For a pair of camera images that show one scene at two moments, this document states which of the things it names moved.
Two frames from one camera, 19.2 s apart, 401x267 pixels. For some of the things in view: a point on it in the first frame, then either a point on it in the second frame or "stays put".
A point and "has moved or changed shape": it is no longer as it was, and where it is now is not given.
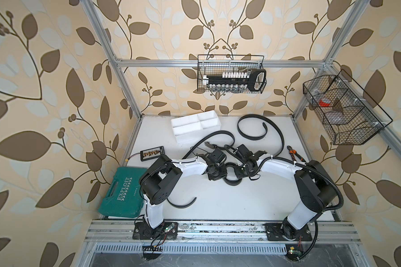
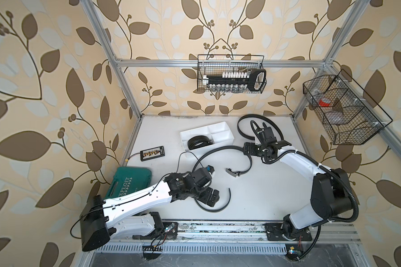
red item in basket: x=321 y=103 stays put
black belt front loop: x=234 y=182 → x=198 y=141
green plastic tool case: x=123 y=197 stays put
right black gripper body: x=241 y=171 → x=255 y=149
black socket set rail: x=255 y=79 stays put
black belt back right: x=265 y=130 stays put
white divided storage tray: x=192 y=127 → x=219 y=133
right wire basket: x=350 y=115 stays put
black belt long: x=223 y=147 has moved or changed shape
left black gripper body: x=219 y=172 → x=204 y=195
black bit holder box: x=151 y=154 stays put
